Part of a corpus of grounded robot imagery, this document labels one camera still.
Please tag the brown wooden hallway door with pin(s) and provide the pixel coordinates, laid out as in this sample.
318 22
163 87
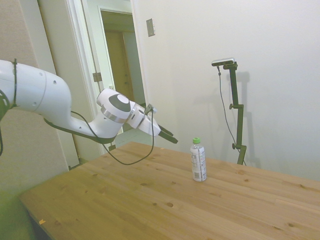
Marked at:
117 62

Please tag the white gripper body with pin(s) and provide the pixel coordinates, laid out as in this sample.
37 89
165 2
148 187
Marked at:
147 125

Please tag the silver exterior camera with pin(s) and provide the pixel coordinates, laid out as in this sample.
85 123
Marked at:
223 61

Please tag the black jointed camera stand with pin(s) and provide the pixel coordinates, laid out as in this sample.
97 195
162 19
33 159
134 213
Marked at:
240 125

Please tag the small orange scrap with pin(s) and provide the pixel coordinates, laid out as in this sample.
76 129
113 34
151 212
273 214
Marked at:
42 221

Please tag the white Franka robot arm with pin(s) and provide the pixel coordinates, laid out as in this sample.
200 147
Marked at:
37 87

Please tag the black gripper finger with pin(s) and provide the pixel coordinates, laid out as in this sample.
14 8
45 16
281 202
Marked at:
168 138
166 130

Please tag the metal door latch plate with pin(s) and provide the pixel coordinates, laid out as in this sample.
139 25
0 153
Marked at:
97 77

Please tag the green fabric seat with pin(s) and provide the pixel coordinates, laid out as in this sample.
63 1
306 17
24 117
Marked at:
12 220

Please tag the small grey wrist camera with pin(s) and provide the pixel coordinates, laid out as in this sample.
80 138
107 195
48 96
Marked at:
150 108

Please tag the clear water bottle green cap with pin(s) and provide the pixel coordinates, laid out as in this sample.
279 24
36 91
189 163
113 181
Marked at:
198 165

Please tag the white open door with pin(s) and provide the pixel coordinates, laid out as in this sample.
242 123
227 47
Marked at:
97 37

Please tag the beige sliding door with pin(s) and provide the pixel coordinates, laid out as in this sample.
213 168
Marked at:
57 37

